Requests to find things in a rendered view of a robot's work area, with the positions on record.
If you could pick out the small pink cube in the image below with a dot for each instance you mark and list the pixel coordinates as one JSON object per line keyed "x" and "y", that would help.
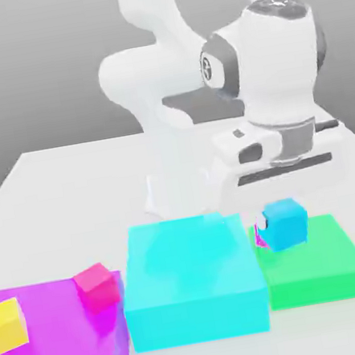
{"x": 96, "y": 287}

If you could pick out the large cyan box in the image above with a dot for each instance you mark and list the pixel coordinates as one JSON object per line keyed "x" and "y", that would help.
{"x": 191, "y": 279}

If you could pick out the small yellow cube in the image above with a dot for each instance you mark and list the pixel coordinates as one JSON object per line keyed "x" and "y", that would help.
{"x": 7, "y": 326}

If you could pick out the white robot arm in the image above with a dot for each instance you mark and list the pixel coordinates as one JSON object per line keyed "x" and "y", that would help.
{"x": 159, "y": 69}

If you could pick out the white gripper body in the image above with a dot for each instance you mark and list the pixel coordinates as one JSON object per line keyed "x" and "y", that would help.
{"x": 283, "y": 189}

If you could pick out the large magenta box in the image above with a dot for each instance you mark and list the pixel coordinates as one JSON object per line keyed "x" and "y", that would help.
{"x": 60, "y": 353}

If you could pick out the large green box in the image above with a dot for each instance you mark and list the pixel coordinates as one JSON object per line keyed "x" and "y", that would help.
{"x": 320, "y": 271}

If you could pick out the small magenta cube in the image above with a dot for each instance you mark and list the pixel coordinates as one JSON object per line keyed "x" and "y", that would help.
{"x": 259, "y": 239}

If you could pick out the small blue cube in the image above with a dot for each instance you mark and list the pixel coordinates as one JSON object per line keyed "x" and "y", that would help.
{"x": 286, "y": 224}

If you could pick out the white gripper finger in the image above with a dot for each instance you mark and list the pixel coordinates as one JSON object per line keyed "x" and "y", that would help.
{"x": 261, "y": 220}

